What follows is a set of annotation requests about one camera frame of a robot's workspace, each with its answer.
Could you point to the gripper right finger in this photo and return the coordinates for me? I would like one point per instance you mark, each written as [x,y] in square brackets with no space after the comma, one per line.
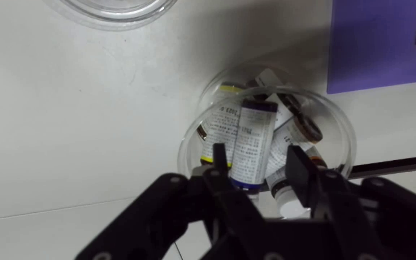
[341,213]

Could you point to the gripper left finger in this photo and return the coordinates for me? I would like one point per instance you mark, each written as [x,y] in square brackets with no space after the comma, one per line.
[150,216]

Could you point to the small bottle with white cap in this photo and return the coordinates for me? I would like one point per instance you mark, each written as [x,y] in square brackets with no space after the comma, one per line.
[284,196]

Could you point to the small bottle with brown cap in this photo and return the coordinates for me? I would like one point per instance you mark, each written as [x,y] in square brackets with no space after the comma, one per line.
[294,135]

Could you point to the small bottle with blue bands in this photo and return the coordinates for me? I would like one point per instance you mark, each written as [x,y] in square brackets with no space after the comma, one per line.
[253,144]

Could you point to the small bottle with yellow bands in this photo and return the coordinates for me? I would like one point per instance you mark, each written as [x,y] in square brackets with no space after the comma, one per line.
[220,126]

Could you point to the small brown glass bottle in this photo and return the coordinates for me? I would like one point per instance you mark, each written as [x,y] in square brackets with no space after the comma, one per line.
[279,104]

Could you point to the purple box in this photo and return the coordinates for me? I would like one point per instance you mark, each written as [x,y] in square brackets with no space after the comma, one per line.
[370,47]

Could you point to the clear glass bowl with bottles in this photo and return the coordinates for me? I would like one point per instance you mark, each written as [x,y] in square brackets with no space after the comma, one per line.
[338,119]

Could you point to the empty clear glass bowl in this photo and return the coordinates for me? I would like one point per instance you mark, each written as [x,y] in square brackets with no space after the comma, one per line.
[114,16]

